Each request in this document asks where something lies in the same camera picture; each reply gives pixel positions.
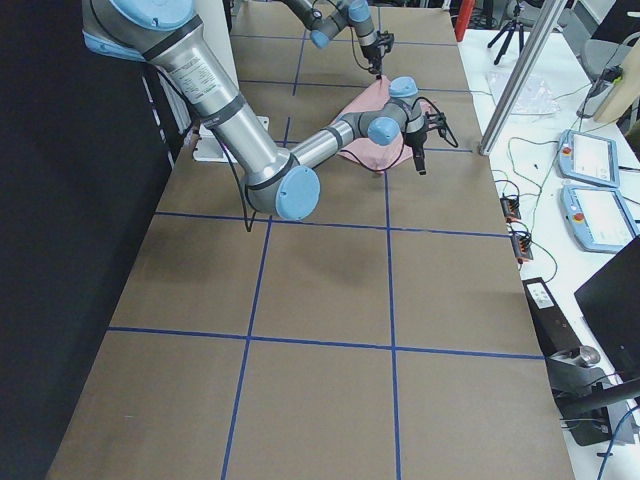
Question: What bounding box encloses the far grey USB hub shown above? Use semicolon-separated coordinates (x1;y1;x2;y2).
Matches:
500;196;521;223

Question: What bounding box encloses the aluminium frame post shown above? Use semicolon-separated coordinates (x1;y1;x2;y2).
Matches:
479;0;566;156

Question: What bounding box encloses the near blue teach pendant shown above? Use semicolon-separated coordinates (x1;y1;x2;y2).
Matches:
560;185;639;254

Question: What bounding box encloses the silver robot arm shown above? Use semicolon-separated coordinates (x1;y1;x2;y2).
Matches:
82;1;447;220
283;0;395;79

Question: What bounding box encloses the blue teach pendant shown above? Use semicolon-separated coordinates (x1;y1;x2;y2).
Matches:
556;130;620;187
560;185;639;254

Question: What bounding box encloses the black monitor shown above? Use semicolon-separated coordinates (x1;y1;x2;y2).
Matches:
574;239;640;379

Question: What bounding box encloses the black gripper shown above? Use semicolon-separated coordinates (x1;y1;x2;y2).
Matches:
403;111;446;176
357;30;395;80

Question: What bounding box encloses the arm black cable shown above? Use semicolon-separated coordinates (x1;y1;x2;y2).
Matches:
349;27;374;71
219;94;459;234

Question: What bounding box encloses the black camera tripod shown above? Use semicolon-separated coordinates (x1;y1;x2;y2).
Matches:
487;1;525;65

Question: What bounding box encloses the black box with label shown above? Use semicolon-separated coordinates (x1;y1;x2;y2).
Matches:
523;277;590;368

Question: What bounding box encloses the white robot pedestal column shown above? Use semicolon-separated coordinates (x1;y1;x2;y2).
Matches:
185;1;278;184

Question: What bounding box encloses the red cylinder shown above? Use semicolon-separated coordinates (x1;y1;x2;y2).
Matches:
454;0;476;42

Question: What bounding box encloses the clear plastic bag with paper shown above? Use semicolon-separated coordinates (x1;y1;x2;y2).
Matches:
486;71;560;116

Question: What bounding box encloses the near grey USB hub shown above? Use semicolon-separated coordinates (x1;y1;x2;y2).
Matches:
511;232;534;264

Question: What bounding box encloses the grey usb hub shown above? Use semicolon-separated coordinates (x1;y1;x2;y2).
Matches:
500;196;521;223
511;232;534;264

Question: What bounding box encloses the far blue teach pendant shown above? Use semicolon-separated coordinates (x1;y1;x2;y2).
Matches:
556;130;620;187

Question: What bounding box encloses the pink Snoopy t-shirt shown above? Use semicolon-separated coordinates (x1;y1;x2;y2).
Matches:
338;76;430;173

